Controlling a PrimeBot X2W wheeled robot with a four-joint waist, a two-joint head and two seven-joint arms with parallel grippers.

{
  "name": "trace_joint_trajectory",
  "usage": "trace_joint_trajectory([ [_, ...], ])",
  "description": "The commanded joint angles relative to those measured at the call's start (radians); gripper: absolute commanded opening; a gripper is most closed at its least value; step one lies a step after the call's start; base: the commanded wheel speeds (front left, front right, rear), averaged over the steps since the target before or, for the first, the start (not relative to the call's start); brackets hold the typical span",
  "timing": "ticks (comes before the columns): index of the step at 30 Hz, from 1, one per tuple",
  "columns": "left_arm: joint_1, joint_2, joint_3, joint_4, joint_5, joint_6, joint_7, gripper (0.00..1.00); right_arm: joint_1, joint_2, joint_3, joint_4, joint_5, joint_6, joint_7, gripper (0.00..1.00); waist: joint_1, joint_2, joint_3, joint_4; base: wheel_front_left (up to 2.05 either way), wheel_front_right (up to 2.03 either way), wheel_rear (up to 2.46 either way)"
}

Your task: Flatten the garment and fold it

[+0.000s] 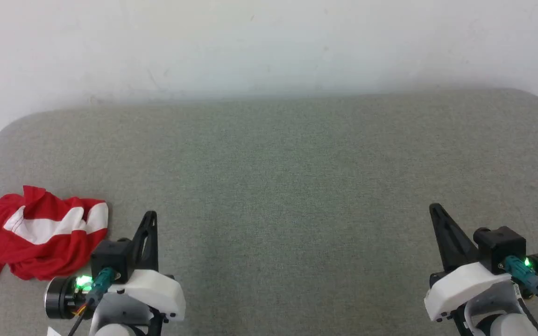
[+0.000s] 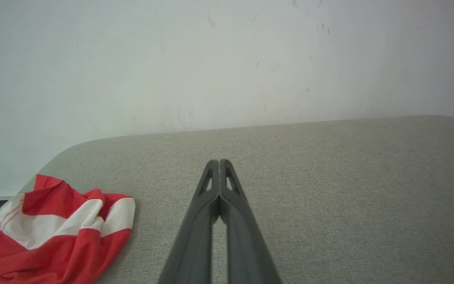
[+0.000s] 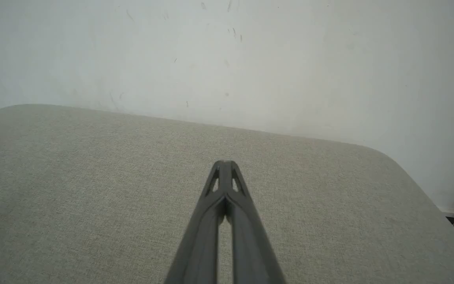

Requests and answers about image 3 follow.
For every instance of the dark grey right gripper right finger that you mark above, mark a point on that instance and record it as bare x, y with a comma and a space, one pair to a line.
250, 244

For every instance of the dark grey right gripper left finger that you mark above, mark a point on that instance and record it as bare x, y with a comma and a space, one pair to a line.
199, 244

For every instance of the grey fabric sofa cushion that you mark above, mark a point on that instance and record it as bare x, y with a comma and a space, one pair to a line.
93, 205

